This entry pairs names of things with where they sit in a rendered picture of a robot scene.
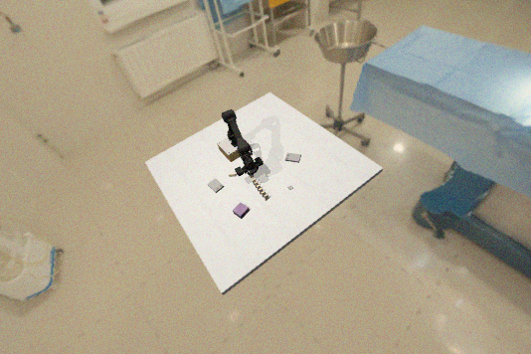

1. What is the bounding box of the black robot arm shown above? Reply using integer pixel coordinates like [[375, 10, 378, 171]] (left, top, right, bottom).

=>
[[221, 109, 260, 175]]

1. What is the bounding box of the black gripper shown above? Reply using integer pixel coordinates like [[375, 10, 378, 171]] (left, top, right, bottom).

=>
[[235, 157, 264, 176]]

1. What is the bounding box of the purple rectangular block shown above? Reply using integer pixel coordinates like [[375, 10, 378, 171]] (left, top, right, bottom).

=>
[[233, 202, 249, 219]]

